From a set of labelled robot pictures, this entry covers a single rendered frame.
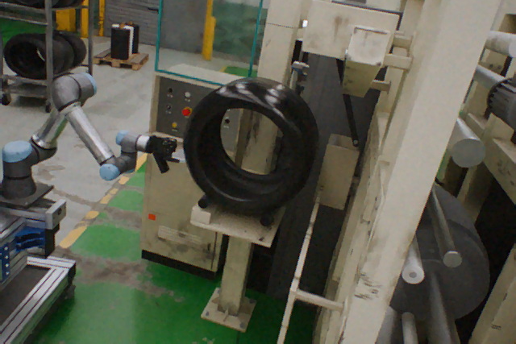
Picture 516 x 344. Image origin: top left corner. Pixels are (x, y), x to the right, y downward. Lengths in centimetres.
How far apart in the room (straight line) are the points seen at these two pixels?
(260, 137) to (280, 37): 48
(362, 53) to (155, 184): 177
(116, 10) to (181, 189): 947
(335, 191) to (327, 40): 90
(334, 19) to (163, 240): 194
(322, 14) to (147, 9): 1030
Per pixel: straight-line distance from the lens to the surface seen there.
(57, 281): 247
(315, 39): 126
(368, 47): 116
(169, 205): 264
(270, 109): 157
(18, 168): 216
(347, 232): 208
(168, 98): 247
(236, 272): 240
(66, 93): 191
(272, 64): 193
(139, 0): 1152
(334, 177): 194
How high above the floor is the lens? 178
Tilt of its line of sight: 22 degrees down
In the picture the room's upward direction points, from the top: 10 degrees clockwise
